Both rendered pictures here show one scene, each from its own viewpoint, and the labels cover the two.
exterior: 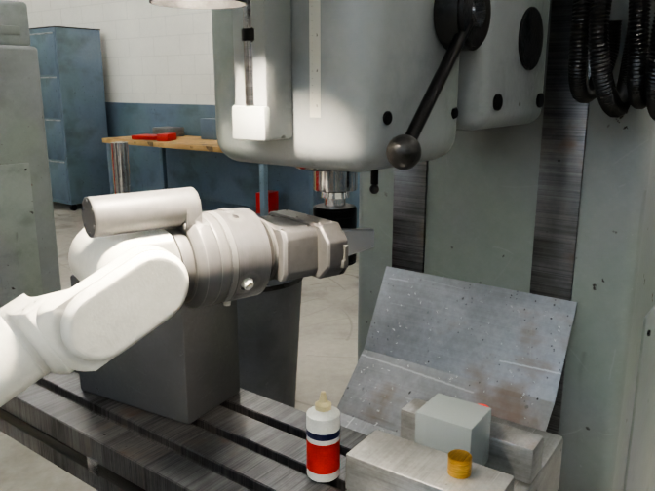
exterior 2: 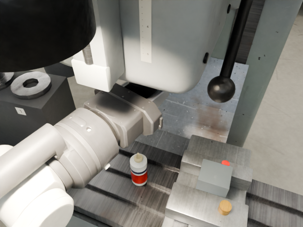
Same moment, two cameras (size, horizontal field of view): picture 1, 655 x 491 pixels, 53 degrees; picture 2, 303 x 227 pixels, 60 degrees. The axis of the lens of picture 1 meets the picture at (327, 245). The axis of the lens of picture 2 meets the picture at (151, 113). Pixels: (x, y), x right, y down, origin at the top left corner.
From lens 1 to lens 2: 0.40 m
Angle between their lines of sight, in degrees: 34
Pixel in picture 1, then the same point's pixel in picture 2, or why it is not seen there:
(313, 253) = (140, 126)
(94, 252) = not seen: outside the picture
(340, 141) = (170, 82)
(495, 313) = (206, 70)
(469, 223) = not seen: hidden behind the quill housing
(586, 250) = (258, 40)
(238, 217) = (90, 128)
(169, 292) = (63, 218)
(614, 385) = (259, 99)
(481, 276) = not seen: hidden behind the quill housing
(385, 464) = (187, 211)
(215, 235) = (81, 156)
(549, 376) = (232, 101)
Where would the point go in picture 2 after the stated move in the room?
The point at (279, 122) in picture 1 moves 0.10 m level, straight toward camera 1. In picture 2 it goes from (116, 70) to (146, 143)
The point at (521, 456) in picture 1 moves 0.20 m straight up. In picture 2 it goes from (245, 183) to (277, 116)
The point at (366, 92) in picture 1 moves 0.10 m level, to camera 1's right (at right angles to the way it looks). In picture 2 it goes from (195, 47) to (286, 34)
